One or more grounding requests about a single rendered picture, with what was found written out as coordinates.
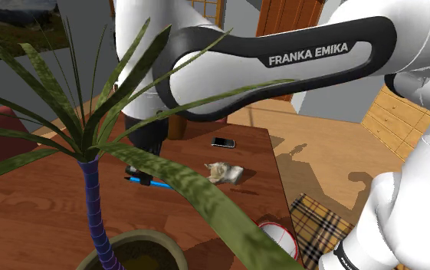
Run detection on brown wooden door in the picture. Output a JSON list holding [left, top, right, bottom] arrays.
[[254, 0, 327, 103]]

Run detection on brown wooden table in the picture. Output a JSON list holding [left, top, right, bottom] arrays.
[[0, 95, 306, 270]]

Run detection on black smartphone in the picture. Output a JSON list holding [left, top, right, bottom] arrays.
[[210, 137, 236, 149]]

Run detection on light wooden chest of drawers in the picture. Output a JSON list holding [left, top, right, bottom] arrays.
[[360, 84, 430, 163]]

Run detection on landscape wall picture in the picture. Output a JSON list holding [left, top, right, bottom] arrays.
[[0, 0, 71, 60]]

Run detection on potted palm plant blue trunk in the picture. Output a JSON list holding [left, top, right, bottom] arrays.
[[0, 16, 305, 270]]

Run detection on wooden lattice window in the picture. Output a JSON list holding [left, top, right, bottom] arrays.
[[186, 0, 226, 30]]

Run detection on blue pen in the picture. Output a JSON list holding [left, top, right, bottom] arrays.
[[123, 175, 175, 190]]

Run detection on white ball red lines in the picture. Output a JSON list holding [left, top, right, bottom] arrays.
[[256, 220, 300, 262]]

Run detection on beige crumpled figure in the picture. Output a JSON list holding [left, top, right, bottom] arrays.
[[204, 161, 245, 186]]

